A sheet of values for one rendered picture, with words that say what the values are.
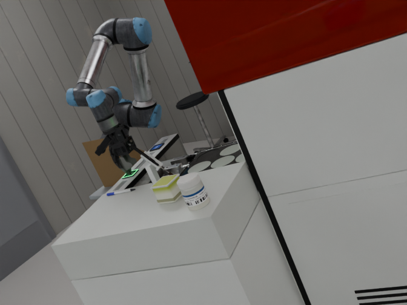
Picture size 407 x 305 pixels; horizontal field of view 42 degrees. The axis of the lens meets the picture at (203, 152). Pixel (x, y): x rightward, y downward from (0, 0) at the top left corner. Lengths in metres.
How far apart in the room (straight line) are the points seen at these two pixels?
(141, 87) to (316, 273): 1.17
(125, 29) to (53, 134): 2.78
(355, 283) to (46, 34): 3.98
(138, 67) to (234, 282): 1.21
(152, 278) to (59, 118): 3.54
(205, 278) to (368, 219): 0.56
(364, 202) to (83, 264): 0.94
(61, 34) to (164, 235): 3.92
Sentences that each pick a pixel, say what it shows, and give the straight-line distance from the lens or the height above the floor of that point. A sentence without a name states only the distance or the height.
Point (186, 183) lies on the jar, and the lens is 1.53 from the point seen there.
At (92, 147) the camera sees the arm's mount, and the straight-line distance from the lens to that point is 2.61.
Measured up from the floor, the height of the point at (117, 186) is 0.96.
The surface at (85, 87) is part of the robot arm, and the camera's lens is 2.25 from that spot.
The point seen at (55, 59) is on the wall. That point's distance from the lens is 5.22.
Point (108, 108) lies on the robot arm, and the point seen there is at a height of 1.25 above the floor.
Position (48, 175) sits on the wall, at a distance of 5.00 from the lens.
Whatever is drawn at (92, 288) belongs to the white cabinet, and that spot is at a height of 0.77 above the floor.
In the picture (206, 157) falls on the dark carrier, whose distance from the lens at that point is 2.19.
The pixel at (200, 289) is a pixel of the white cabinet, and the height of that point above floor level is 0.72.
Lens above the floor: 1.57
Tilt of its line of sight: 17 degrees down
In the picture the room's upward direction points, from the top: 24 degrees counter-clockwise
